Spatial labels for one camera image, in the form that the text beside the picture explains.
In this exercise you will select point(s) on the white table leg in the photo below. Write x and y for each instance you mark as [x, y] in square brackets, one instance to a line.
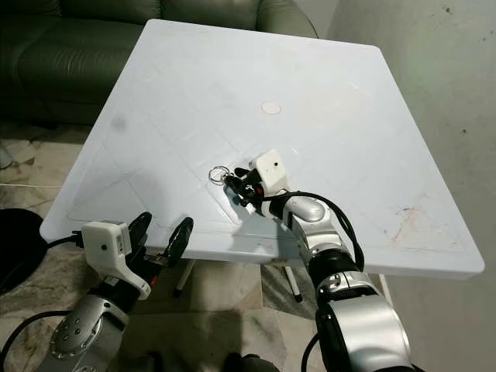
[292, 284]
[184, 277]

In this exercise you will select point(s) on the grey cylindrical post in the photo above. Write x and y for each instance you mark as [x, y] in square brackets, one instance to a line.
[5, 159]

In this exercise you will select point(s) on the white plastic table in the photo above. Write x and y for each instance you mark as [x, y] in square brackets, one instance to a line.
[201, 85]

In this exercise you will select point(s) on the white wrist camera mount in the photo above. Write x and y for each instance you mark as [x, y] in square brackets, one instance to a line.
[273, 169]
[105, 248]

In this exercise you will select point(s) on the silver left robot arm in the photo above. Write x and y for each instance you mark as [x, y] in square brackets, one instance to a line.
[85, 333]

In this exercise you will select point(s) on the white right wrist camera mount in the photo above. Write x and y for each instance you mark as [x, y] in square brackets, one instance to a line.
[273, 169]

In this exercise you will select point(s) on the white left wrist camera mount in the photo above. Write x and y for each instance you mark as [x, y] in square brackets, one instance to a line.
[105, 248]

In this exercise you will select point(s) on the round white table cap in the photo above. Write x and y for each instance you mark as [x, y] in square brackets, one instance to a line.
[271, 108]

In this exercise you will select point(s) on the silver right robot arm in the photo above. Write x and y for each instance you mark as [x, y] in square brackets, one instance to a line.
[364, 329]

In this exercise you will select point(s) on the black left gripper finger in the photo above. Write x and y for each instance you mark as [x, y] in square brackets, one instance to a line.
[139, 231]
[180, 242]

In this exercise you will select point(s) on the dark green leather sofa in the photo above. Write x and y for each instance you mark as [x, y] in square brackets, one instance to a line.
[62, 62]

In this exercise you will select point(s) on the black round floor object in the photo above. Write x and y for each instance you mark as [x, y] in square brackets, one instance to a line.
[17, 248]

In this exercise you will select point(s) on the black right robot foot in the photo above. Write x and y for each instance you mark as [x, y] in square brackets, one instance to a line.
[252, 364]

